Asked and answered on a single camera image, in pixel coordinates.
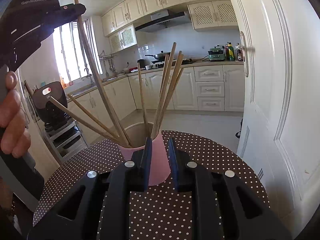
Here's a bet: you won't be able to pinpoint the metal storage rack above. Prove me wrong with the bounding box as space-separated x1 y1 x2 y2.
41 119 88 165

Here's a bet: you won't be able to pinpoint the black rice cooker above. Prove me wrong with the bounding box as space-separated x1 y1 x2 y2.
32 81 68 130

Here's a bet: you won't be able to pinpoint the sink faucet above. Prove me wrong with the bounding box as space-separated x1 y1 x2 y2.
84 67 95 87

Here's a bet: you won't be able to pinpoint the wooden chopstick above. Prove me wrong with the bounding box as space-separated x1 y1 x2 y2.
67 94 119 140
151 42 176 139
49 96 128 146
137 62 150 137
151 56 170 139
151 51 183 139
73 0 133 147
156 68 183 133

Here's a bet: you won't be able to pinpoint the cream cabinets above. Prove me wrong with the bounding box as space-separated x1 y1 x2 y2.
101 0 238 53
66 64 245 143

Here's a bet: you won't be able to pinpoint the black range hood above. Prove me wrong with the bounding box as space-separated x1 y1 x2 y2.
135 11 191 33

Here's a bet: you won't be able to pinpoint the black electric kettle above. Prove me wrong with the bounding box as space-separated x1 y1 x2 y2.
137 59 145 69

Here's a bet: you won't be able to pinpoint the pink cylindrical utensil holder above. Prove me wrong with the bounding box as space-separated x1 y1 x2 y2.
118 122 171 186

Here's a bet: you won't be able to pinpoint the brown polka dot tablecloth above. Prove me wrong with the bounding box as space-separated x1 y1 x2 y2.
33 130 270 239

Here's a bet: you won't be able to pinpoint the cream lower cabinets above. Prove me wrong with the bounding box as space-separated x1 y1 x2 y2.
66 64 245 143

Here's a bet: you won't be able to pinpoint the kitchen window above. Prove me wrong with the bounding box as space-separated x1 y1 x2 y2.
53 21 92 87

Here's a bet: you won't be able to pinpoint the silver door handle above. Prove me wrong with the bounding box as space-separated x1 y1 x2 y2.
240 31 254 79

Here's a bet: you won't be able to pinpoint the cream upper cabinets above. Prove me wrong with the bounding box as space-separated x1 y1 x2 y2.
101 0 238 53

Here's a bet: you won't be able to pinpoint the white door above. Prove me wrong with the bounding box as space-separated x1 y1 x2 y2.
231 0 319 236

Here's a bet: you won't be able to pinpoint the green yellow bottle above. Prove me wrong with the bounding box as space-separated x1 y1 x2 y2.
226 42 235 61

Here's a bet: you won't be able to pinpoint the wall utensil rack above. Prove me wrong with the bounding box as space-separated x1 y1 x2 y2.
99 50 118 77

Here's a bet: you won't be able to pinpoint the dark sauce bottle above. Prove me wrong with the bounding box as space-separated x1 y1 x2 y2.
236 43 243 62

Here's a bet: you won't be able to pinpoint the wok with lid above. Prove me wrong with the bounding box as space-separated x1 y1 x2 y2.
145 51 170 61

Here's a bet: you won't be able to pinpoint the gas stove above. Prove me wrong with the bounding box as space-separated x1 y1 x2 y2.
145 58 197 71

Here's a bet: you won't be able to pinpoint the person's left hand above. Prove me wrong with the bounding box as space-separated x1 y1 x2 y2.
1 72 31 158

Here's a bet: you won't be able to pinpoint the green countertop appliance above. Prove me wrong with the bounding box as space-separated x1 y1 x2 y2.
208 45 225 61

